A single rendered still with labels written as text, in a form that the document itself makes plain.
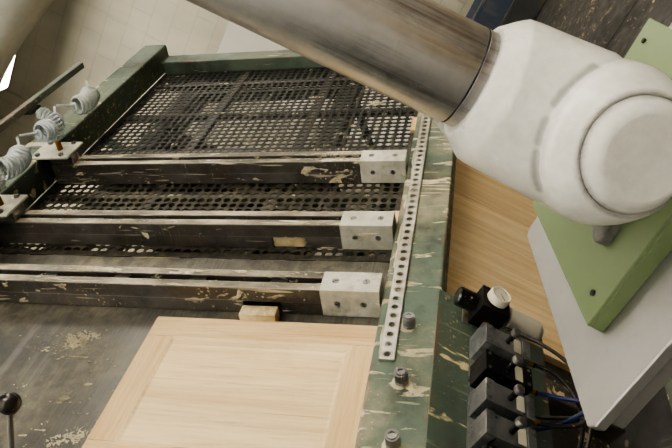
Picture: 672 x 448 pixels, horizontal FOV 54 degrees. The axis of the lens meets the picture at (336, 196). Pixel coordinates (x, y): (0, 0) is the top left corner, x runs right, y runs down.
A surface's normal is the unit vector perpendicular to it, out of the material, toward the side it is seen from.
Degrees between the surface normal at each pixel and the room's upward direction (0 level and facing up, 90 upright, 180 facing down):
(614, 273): 4
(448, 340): 90
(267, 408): 59
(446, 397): 90
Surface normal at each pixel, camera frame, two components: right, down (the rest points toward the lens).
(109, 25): -0.11, 0.41
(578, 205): -0.48, 0.78
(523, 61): -0.34, -0.36
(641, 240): -0.92, -0.37
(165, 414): -0.12, -0.84
